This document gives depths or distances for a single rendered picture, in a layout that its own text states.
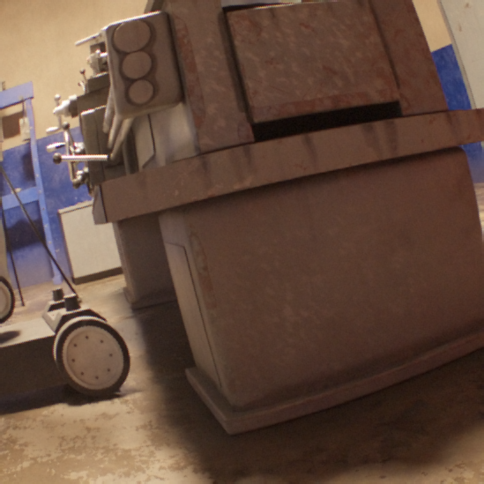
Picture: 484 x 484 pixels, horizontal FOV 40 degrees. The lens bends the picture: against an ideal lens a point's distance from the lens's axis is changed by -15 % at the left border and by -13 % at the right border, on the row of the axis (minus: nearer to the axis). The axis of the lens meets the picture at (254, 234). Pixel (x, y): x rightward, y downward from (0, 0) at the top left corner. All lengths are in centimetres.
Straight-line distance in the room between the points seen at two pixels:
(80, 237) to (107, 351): 366
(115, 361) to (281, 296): 62
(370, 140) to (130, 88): 41
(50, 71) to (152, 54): 569
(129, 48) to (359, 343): 65
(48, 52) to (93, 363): 546
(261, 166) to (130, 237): 213
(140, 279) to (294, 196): 209
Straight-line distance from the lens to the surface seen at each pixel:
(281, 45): 125
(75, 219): 537
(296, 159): 120
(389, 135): 126
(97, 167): 250
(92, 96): 258
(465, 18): 612
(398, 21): 136
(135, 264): 329
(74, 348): 173
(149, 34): 125
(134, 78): 123
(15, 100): 637
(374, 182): 130
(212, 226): 122
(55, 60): 695
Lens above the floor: 41
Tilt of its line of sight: 4 degrees down
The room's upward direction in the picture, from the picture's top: 13 degrees counter-clockwise
